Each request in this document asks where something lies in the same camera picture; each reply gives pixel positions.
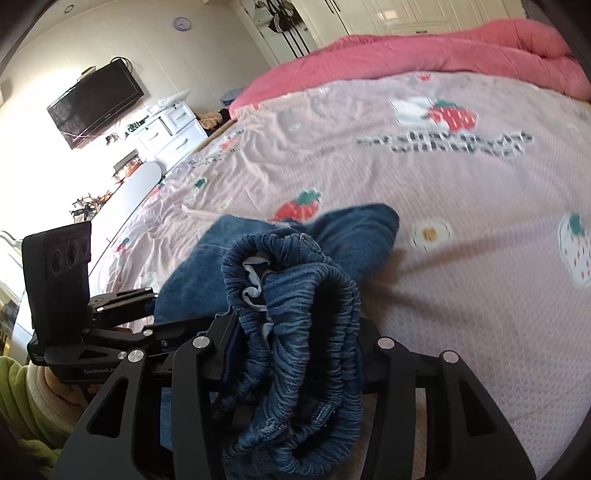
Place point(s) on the white curved table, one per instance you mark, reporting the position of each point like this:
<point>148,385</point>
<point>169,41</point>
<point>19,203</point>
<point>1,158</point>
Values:
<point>134,189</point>

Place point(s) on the round wall clock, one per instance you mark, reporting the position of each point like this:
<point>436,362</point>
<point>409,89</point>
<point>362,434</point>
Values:
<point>182,23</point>

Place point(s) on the light blue cloth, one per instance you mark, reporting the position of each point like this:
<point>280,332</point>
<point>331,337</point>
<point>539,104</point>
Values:
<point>229,97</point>

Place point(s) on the white wardrobe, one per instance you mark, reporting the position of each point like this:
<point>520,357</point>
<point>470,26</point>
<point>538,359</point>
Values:
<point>392,14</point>

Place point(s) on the person's left forearm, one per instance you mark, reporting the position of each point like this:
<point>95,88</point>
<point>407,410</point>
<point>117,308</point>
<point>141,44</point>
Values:
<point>41,401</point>

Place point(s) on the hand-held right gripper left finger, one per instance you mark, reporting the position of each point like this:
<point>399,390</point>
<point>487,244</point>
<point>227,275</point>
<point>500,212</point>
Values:
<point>210,353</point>

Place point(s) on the pink quilt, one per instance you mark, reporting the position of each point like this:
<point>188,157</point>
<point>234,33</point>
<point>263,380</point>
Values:
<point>392,50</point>

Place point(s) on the white drawer cabinet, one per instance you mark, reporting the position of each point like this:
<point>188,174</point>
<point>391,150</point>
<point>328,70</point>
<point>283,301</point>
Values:
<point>180,124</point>

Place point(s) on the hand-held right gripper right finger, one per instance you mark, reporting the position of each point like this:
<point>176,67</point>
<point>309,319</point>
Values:
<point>369,364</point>

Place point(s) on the pink strawberry print bedsheet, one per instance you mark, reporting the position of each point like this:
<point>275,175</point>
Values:
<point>461,277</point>

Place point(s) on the cluttered desk tray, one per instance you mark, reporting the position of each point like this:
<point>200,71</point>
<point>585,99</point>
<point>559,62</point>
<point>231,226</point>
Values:
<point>127,166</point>

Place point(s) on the hanging dark bags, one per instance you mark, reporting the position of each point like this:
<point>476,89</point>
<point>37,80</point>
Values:
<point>281,18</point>

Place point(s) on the blue denim pants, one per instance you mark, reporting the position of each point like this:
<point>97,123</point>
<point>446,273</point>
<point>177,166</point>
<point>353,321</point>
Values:
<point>304,332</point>

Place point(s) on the brown cloth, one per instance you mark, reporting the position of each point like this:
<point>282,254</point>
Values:
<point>213,122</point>

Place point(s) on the black wall television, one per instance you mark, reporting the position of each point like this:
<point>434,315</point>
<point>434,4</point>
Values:
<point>92,106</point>

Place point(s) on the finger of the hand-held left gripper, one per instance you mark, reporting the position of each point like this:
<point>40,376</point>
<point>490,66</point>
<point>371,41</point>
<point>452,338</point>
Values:
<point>171,334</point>
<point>129,302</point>

